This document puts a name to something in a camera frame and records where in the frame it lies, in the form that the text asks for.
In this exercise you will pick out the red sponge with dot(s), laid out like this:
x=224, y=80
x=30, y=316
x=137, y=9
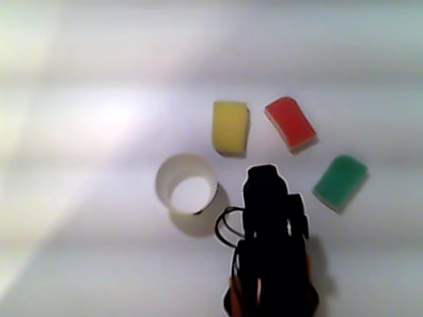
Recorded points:
x=291, y=123

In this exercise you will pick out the yellow sponge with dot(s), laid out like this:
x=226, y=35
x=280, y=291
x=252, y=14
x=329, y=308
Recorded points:
x=229, y=127

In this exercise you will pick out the green sponge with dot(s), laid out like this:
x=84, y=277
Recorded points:
x=340, y=181

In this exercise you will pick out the orange tape strip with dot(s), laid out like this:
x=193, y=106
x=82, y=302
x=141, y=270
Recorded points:
x=308, y=270
x=235, y=297

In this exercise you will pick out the white paper cup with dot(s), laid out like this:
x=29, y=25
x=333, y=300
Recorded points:
x=165, y=178

